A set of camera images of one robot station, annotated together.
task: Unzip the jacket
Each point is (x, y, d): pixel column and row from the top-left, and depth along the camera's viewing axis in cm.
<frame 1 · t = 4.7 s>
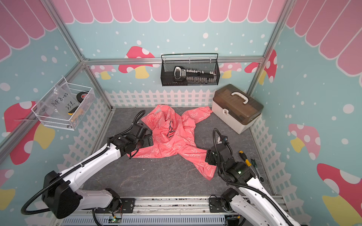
left hand: (145, 142, 83), fingers open
right hand: (211, 152, 75), fingers open
pink child rain jacket: (172, 133, 102), point 3 cm above the table
white brown storage toolbox: (235, 108, 96), point 20 cm above the table
yellow black screwdriver: (243, 156, 93), on the table
green handled wrench: (253, 161, 91), on the table

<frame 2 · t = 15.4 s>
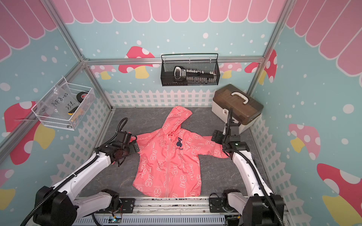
left hand: (130, 151, 84), fingers open
right hand: (218, 134, 84), fingers open
pink child rain jacket: (170, 158, 93), on the table
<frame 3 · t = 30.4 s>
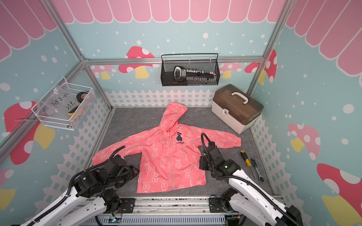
left hand: (135, 176, 73), fingers open
right hand: (202, 160, 81), fingers open
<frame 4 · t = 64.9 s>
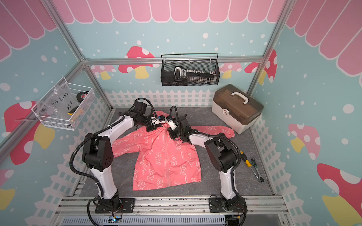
left hand: (159, 125, 93), fingers closed
right hand: (167, 129, 96), fingers closed
pink child rain jacket: (162, 160, 91), on the table
